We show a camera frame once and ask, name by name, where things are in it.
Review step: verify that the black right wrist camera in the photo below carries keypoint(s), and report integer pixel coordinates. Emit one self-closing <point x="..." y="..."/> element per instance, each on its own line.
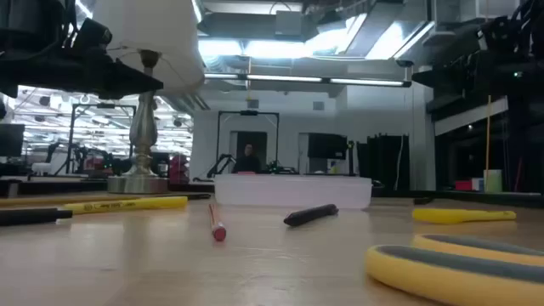
<point x="497" y="36"/>

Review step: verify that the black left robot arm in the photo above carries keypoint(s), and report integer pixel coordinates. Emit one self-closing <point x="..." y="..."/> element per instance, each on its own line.
<point x="25" y="25"/>

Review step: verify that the black aluminium table frame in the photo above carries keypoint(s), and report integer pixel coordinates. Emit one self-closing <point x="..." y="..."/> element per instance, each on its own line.
<point x="489" y="199"/>

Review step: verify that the red chair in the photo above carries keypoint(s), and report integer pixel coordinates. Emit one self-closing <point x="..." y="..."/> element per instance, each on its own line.
<point x="178" y="170"/>

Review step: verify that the small red box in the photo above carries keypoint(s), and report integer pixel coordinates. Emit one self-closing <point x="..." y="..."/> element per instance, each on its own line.
<point x="463" y="185"/>

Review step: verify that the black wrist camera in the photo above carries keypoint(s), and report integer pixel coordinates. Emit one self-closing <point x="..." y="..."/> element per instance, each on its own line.
<point x="497" y="36"/>
<point x="91" y="36"/>

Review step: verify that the yellow highlighter with black print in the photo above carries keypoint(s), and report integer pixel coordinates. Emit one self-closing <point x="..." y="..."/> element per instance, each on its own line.
<point x="127" y="205"/>

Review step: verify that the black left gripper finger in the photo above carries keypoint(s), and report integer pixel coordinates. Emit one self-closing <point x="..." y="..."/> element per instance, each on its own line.
<point x="132" y="83"/>

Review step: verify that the blue white box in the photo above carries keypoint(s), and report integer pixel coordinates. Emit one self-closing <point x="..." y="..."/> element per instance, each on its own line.
<point x="478" y="185"/>

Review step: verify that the black computer monitor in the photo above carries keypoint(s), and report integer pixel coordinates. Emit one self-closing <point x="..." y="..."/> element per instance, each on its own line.
<point x="12" y="140"/>

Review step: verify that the black wall screen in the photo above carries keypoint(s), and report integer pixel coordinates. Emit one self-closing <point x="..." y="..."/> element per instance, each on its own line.
<point x="327" y="146"/>

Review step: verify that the orange pencil with red eraser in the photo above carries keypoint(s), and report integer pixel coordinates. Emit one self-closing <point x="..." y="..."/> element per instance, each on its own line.
<point x="217" y="229"/>

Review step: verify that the thin red pole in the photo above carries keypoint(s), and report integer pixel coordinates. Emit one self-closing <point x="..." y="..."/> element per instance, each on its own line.
<point x="518" y="176"/>

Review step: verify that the person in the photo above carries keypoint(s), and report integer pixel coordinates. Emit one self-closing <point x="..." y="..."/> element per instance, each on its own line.
<point x="247" y="163"/>

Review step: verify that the plain yellow highlighter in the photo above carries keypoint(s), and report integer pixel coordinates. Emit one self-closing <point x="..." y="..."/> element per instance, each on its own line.
<point x="450" y="216"/>

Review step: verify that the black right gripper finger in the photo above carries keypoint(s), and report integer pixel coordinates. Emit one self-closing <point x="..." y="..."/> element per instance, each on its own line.
<point x="459" y="76"/>

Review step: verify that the clear plastic supply box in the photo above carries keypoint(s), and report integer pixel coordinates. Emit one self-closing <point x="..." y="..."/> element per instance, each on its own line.
<point x="293" y="191"/>

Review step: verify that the black background robot arm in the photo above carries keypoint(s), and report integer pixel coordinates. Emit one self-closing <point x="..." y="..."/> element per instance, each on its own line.
<point x="221" y="162"/>
<point x="282" y="169"/>

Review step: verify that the black pen with white print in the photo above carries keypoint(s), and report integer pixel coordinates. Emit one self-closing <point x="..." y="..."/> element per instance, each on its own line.
<point x="30" y="216"/>

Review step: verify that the long ceiling light bar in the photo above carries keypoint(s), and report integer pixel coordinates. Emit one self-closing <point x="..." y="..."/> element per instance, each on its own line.
<point x="285" y="78"/>

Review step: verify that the black gantry frame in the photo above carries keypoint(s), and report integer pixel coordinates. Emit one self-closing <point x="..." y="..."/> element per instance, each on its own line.
<point x="104" y="105"/>
<point x="248" y="113"/>

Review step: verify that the white shade metal table lamp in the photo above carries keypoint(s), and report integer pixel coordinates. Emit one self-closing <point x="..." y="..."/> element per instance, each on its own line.
<point x="144" y="127"/>

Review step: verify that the dome security camera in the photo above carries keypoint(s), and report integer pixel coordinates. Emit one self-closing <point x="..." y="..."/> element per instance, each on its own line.
<point x="404" y="63"/>

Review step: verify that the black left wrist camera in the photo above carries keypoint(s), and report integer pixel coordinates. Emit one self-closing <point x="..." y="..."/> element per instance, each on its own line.
<point x="91" y="36"/>

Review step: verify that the black curtain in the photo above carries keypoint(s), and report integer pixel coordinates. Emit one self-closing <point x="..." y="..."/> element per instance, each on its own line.
<point x="382" y="163"/>

